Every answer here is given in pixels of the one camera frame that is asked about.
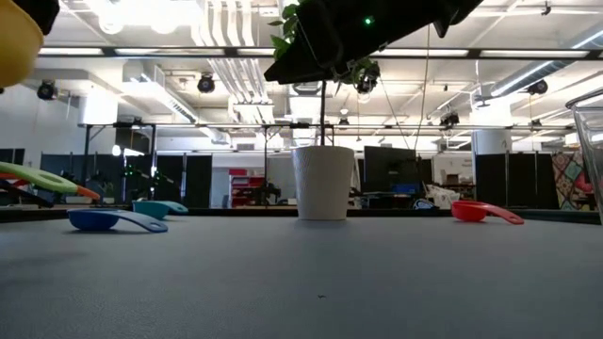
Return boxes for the lime green measuring cup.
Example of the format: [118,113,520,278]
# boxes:
[0,161,81,195]

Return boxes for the yellow measuring cup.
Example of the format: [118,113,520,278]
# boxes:
[0,0,45,89]

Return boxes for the orange measuring cup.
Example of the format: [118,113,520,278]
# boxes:
[0,171,102,202]

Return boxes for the blue measuring cup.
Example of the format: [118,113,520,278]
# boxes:
[67,208,170,234]

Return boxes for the teal measuring cup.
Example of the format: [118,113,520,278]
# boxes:
[131,200,189,221]

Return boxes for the red measuring cup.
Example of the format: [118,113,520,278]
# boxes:
[450,200,526,226]

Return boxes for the clear plastic basket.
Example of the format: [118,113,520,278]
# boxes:
[564,89,603,225]

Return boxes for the black partition panel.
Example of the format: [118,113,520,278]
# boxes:
[474,153,560,211]
[155,153,213,209]

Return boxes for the black overhead truss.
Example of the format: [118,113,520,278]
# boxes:
[77,121,583,189]

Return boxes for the white ceiling ducts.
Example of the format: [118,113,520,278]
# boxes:
[192,0,277,107]

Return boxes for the red shelf unit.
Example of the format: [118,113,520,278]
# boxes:
[229,168,266,208]

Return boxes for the green leafy plant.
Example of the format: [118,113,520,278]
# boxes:
[269,0,382,148]

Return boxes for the white plant pot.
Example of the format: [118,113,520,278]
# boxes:
[290,145,356,221]

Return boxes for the black monitor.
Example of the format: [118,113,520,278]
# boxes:
[363,145,434,194]

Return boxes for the white round column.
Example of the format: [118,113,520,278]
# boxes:
[470,101,513,156]

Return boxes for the colourful patterned panel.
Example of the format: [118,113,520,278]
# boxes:
[550,150,597,212]

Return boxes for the black ceiling rail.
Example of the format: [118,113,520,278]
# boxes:
[37,45,603,60]

